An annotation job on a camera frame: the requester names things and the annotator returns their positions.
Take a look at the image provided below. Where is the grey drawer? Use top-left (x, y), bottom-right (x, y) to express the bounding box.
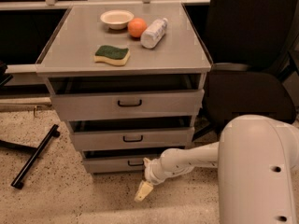
top-left (51, 90), bottom-right (204, 121)
top-left (81, 152), bottom-right (161, 174)
top-left (70, 128), bottom-right (194, 151)

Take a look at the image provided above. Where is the green yellow sponge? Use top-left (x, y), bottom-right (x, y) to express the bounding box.
top-left (93, 45), bottom-right (130, 66)

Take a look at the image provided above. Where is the orange fruit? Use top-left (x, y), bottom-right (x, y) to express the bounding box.
top-left (128, 18), bottom-right (147, 38)

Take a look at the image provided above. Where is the white plastic bottle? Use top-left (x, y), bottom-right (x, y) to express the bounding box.
top-left (140, 18), bottom-right (168, 49)

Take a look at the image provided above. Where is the white bowl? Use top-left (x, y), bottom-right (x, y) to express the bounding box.
top-left (100, 10), bottom-right (134, 30)

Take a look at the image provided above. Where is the grey drawer cabinet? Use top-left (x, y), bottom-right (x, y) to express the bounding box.
top-left (35, 2), bottom-right (214, 175)

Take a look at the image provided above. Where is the grey top drawer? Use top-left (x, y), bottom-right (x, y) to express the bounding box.
top-left (51, 90), bottom-right (204, 121)

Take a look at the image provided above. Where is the grey bottom drawer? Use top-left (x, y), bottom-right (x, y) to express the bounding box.
top-left (81, 152), bottom-right (161, 174)

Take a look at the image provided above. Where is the grey middle drawer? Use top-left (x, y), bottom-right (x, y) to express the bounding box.
top-left (70, 128), bottom-right (194, 151)

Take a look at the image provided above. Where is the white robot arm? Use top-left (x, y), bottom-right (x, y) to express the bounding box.
top-left (135, 115), bottom-right (299, 224)

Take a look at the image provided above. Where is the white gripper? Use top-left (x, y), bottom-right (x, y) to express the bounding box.
top-left (135, 158), bottom-right (165, 202)

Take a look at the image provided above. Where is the black office chair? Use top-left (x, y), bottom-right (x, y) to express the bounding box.
top-left (193, 0), bottom-right (298, 139)

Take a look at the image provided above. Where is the black stand leg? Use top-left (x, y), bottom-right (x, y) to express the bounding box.
top-left (0, 124), bottom-right (60, 189)

